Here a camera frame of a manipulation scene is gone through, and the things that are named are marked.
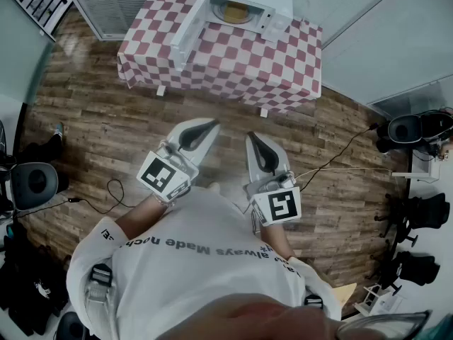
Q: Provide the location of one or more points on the white microwave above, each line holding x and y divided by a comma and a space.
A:
279, 27

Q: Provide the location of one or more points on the pile of black bags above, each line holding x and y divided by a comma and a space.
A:
28, 289

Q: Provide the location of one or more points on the small white rack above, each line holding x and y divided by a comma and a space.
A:
369, 297

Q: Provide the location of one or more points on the white table leg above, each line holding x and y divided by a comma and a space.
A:
264, 112
161, 90

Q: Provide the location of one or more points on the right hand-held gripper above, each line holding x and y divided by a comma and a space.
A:
281, 205

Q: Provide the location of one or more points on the red white checkered tablecloth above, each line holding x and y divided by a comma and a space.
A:
240, 62

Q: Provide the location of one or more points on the person's right forearm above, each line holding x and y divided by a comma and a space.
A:
277, 241

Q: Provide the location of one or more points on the white desk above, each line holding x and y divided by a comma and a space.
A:
419, 168

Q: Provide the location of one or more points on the glass microwave turntable plate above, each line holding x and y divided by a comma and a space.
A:
217, 12

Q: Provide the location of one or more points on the black office chair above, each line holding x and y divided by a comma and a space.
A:
417, 269
423, 212

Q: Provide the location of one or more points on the grey office chair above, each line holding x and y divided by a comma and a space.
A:
33, 184
403, 130

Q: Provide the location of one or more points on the person's eyeglasses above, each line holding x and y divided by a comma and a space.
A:
385, 326

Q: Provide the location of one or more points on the yellow container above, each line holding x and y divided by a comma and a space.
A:
235, 12

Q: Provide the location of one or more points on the person's left forearm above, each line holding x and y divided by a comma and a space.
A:
139, 220

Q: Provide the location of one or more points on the black harness buckle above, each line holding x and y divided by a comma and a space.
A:
101, 274
314, 301

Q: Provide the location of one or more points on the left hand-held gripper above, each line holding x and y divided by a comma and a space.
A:
161, 175

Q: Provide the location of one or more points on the window with white blinds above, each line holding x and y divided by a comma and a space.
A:
124, 2

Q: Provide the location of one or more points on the person's white printed shirt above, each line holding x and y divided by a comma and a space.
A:
177, 278

